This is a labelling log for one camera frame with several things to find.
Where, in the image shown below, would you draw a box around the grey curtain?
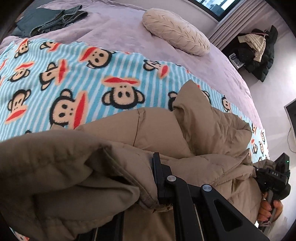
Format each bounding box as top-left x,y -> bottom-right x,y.
208,0 -> 289,50

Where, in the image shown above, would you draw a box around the small device on stand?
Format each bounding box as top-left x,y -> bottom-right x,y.
228,53 -> 244,70

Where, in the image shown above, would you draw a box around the person's right hand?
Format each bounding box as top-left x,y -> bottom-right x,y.
257,192 -> 283,222

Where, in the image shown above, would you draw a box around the monkey print striped blanket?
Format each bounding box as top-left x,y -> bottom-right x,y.
0,38 -> 270,241

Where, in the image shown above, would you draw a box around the window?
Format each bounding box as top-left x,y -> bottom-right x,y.
188,0 -> 241,21

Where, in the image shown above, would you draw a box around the dark monitor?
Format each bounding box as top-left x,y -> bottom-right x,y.
284,99 -> 296,138

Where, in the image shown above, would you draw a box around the tan puffer jacket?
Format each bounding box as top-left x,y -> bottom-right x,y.
1,80 -> 275,240

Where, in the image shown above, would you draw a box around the pile of dark coats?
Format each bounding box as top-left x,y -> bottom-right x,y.
222,26 -> 278,82

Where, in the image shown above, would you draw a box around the lilac bed cover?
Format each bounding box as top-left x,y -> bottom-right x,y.
1,1 -> 262,140

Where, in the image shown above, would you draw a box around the cream textured pillow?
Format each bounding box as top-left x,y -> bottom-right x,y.
142,8 -> 211,56

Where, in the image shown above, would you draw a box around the folded blue jeans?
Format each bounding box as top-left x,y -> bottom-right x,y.
11,5 -> 88,38

